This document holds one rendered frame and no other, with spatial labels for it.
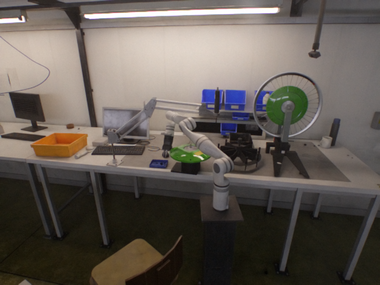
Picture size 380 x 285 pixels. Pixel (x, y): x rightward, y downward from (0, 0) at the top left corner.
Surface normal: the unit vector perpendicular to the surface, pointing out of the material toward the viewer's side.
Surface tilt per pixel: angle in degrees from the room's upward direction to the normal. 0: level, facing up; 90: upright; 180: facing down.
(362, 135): 90
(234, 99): 90
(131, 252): 0
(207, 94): 90
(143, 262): 0
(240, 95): 90
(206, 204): 0
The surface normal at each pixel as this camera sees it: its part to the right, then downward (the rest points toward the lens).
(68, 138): -0.10, 0.29
